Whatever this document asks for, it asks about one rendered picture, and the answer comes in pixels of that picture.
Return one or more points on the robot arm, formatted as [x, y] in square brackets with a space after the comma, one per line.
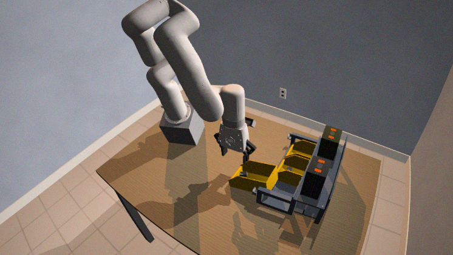
[169, 53]

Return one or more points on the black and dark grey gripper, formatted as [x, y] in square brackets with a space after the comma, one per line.
[235, 139]

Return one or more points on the yellow bin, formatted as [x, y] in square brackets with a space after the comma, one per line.
[298, 165]
[258, 174]
[301, 148]

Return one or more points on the grey slanted shelf rack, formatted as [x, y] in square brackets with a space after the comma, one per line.
[287, 198]

